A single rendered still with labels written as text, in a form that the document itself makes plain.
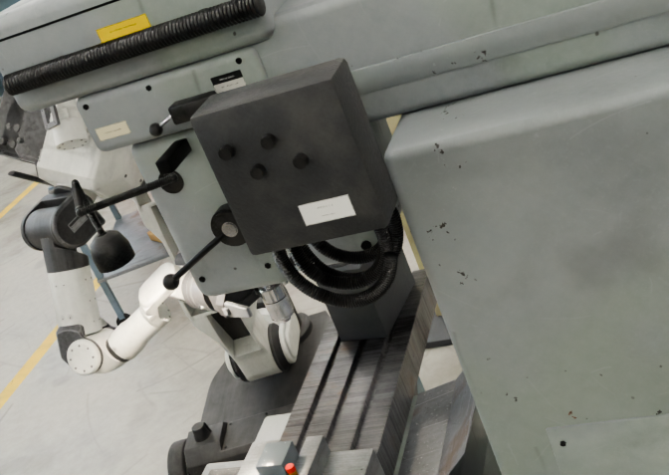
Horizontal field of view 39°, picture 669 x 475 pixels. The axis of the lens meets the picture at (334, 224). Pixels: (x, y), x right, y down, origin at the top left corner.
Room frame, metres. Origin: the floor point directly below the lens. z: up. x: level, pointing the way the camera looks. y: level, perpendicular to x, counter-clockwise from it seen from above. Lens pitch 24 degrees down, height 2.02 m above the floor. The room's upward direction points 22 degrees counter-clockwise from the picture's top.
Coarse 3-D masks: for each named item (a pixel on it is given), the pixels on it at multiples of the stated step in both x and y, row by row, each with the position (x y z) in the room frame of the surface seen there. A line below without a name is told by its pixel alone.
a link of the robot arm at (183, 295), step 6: (180, 258) 1.81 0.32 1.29; (180, 264) 1.81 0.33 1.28; (186, 276) 1.72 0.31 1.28; (180, 282) 1.74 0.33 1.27; (186, 282) 1.71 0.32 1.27; (180, 288) 1.74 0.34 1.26; (186, 288) 1.70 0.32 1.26; (174, 294) 1.73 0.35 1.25; (180, 294) 1.73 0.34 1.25; (186, 294) 1.70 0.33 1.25; (180, 300) 1.75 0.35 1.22; (186, 300) 1.71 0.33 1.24; (192, 306) 1.71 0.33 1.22
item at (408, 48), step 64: (320, 0) 1.35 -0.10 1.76; (384, 0) 1.30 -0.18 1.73; (448, 0) 1.27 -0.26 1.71; (512, 0) 1.23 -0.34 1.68; (576, 0) 1.20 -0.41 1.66; (640, 0) 1.17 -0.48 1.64; (384, 64) 1.31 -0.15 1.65; (448, 64) 1.27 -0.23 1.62; (512, 64) 1.24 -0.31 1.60; (576, 64) 1.21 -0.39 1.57
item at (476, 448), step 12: (264, 420) 1.80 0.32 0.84; (276, 420) 1.78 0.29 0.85; (408, 420) 1.60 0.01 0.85; (480, 420) 1.58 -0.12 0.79; (264, 432) 1.76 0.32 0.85; (276, 432) 1.74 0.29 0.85; (480, 432) 1.56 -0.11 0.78; (468, 444) 1.47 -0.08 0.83; (480, 444) 1.53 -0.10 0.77; (468, 456) 1.45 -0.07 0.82; (480, 456) 1.51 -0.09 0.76; (396, 468) 1.47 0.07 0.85; (456, 468) 1.40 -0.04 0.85; (468, 468) 1.43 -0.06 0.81; (480, 468) 1.49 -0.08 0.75
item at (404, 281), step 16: (400, 256) 1.96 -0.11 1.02; (352, 272) 1.81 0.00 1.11; (400, 272) 1.94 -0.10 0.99; (368, 288) 1.80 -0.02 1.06; (400, 288) 1.91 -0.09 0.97; (384, 304) 1.83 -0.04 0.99; (400, 304) 1.89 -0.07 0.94; (336, 320) 1.85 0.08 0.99; (352, 320) 1.83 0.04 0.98; (368, 320) 1.81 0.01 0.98; (384, 320) 1.81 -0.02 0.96; (352, 336) 1.84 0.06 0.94; (368, 336) 1.82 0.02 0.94; (384, 336) 1.80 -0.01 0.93
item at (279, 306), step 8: (264, 296) 1.55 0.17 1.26; (272, 296) 1.55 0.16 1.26; (280, 296) 1.55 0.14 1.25; (288, 296) 1.57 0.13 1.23; (272, 304) 1.55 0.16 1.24; (280, 304) 1.55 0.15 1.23; (288, 304) 1.55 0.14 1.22; (272, 312) 1.55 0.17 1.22; (280, 312) 1.55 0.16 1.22; (288, 312) 1.55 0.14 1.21; (272, 320) 1.56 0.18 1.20; (280, 320) 1.55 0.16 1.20
